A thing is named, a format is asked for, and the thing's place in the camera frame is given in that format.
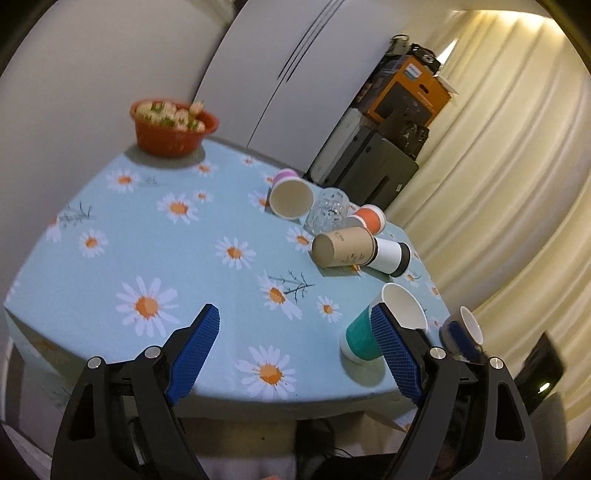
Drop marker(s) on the daisy print tablecloth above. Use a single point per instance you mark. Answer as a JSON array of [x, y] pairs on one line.
[[184, 258]]

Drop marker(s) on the teal paper cup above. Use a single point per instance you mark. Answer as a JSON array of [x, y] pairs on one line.
[[362, 337]]

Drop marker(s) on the brown paper cup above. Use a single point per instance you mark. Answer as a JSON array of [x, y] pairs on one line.
[[344, 247]]

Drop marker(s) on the white and green vegetables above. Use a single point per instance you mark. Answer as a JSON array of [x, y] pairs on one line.
[[166, 113]]

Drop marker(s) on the black items on box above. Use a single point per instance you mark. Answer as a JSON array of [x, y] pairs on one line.
[[415, 53]]

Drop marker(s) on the dark plastic bag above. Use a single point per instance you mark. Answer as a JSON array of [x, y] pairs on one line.
[[408, 131]]

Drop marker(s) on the dark grey cabinet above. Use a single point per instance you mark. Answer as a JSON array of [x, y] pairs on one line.
[[369, 166]]

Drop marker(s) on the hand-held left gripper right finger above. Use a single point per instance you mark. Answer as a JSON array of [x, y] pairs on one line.
[[397, 355]]

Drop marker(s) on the pink paper cup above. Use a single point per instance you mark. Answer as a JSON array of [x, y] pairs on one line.
[[291, 196]]

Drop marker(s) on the white flat appliance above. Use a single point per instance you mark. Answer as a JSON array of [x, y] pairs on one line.
[[339, 134]]

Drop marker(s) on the orange cardboard box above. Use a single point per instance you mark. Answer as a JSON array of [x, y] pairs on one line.
[[411, 90]]

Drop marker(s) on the clear glass cup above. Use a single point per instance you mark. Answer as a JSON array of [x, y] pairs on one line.
[[328, 210]]

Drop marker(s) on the white and black paper cup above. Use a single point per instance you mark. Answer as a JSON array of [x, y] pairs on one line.
[[388, 254]]

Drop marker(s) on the red plastic basket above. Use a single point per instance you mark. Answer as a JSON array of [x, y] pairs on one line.
[[166, 138]]

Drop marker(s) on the orange paper cup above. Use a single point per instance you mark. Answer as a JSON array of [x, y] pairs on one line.
[[371, 218]]

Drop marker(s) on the cream curtain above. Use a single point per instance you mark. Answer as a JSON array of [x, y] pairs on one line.
[[508, 184]]

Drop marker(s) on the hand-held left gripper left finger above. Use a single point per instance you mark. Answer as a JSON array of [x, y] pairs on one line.
[[194, 353]]

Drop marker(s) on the navy blue cup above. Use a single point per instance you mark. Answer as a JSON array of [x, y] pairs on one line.
[[471, 323]]

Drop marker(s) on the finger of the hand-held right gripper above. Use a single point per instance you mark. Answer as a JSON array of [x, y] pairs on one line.
[[459, 339]]

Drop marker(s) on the white refrigerator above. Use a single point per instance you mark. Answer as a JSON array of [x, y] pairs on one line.
[[286, 69]]

